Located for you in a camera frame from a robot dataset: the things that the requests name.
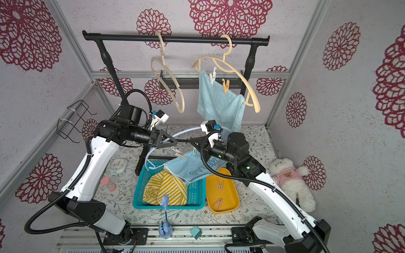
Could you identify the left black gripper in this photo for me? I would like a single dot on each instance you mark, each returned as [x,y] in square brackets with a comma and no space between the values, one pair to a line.
[158,144]

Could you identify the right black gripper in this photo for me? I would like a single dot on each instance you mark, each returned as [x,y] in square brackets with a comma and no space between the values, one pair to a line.
[205,147]

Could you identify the grey clothespin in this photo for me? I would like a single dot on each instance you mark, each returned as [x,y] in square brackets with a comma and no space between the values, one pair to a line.
[178,153]

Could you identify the blue hello towel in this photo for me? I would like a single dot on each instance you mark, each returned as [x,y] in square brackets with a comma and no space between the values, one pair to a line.
[189,170]

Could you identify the light blue hanger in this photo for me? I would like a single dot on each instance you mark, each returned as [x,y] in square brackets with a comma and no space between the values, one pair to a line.
[164,141]

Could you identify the yellow striped towel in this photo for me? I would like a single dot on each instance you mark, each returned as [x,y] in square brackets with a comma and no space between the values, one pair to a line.
[162,184]

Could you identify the peach pink clothespin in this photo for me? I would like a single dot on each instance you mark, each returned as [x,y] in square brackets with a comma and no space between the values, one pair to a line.
[220,184]

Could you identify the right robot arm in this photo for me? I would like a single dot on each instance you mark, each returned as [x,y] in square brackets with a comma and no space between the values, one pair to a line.
[299,232]

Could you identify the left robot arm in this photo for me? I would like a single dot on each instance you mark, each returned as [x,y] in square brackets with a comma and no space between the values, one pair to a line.
[76,197]

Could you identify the beige plastic hanger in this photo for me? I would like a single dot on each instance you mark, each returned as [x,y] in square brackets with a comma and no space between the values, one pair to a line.
[251,99]

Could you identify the teal plain towel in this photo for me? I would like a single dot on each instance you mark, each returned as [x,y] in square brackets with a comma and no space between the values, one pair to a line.
[226,108]

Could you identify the teal plastic basket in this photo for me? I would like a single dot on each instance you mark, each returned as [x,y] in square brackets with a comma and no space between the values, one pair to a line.
[196,191]

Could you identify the white round clock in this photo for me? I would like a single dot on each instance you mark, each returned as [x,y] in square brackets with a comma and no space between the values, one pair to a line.
[118,165]

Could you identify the yellow plastic tray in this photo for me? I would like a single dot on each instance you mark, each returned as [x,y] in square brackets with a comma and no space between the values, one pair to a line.
[229,194]

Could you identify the orange clothespin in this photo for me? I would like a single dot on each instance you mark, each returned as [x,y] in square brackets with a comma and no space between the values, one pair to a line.
[226,84]

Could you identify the white clothespin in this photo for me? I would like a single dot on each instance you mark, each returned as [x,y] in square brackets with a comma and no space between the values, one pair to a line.
[212,76]

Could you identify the small teal cube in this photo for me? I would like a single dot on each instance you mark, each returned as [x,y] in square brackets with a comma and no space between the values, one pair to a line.
[196,232]

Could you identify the white teddy bear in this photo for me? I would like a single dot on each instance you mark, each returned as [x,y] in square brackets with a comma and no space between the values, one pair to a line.
[291,180]

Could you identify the black clothes rack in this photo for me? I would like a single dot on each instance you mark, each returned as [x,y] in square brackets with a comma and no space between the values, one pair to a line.
[107,60]

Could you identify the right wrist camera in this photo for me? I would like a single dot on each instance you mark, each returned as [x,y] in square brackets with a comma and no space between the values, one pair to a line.
[208,127]

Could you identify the black wire wall rack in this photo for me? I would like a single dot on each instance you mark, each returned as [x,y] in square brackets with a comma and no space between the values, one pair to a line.
[68,124]

